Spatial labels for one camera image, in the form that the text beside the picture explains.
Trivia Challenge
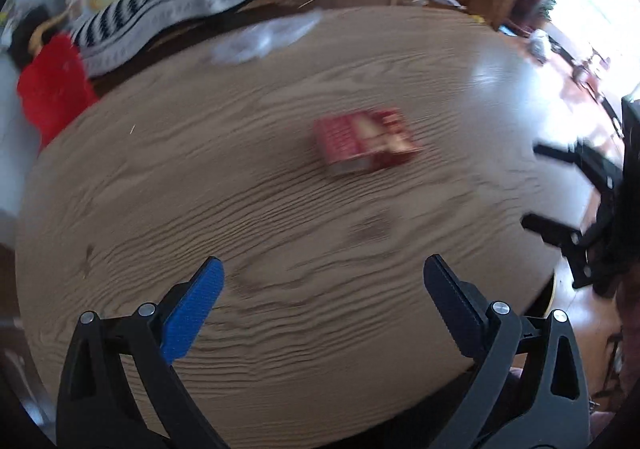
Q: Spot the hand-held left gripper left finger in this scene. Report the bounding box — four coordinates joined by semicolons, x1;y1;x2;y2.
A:
56;256;226;449

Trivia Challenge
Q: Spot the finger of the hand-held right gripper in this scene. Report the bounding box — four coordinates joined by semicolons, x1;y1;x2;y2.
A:
521;213;609;291
533;138;622;190

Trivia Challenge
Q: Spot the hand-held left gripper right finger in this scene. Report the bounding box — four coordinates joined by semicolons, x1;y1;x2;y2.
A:
423;253;591;449

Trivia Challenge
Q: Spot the red cardboard box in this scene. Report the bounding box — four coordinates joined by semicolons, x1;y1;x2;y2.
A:
313;108;424;178

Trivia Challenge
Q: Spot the clear plastic bag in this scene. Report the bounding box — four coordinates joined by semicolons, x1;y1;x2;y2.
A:
210;11;324;66

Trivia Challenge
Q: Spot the white cabinet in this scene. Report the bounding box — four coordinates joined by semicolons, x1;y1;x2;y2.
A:
0;51;42;250

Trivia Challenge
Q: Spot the red plastic chair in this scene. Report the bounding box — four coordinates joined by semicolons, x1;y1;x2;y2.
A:
16;33;101;150

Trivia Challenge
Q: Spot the tan wooden handle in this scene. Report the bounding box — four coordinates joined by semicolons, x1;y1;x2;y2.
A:
27;11;72;56

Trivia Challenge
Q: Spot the wooden sofa frame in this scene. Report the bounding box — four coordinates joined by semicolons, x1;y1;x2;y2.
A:
90;0;403;97

